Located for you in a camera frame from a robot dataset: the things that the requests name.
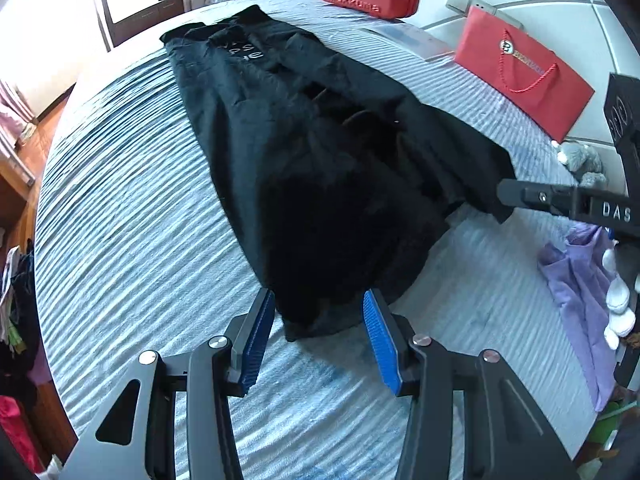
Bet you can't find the clear plastic document pouch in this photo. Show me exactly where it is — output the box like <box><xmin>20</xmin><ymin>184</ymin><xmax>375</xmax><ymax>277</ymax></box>
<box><xmin>359</xmin><ymin>21</ymin><xmax>454</xmax><ymax>62</ymax></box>

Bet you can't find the grey plush toy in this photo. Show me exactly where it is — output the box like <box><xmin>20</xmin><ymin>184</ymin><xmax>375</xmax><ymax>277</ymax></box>
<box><xmin>552</xmin><ymin>141</ymin><xmax>608</xmax><ymax>190</ymax></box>

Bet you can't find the dark wooden cabinet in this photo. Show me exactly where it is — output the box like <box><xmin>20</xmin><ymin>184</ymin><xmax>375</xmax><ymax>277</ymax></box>
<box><xmin>100</xmin><ymin>0</ymin><xmax>184</xmax><ymax>47</ymax></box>

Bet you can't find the red paper gift bag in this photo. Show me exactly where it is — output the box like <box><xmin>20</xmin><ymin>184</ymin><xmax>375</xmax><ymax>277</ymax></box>
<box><xmin>454</xmin><ymin>9</ymin><xmax>594</xmax><ymax>143</ymax></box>

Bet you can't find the purple garment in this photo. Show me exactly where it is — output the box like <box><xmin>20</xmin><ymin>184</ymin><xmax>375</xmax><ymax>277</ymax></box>
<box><xmin>538</xmin><ymin>223</ymin><xmax>616</xmax><ymax>412</ymax></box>

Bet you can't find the pile of clothes on chair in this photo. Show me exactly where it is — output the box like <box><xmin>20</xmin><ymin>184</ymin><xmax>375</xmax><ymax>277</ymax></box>
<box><xmin>1</xmin><ymin>240</ymin><xmax>51</xmax><ymax>474</ymax></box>

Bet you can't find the white gloved hand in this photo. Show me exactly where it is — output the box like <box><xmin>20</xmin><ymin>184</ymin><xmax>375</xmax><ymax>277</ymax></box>
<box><xmin>602</xmin><ymin>242</ymin><xmax>639</xmax><ymax>351</ymax></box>

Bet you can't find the black t-shirt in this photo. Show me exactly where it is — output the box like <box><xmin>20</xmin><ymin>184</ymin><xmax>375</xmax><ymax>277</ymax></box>
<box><xmin>162</xmin><ymin>6</ymin><xmax>514</xmax><ymax>341</ymax></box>

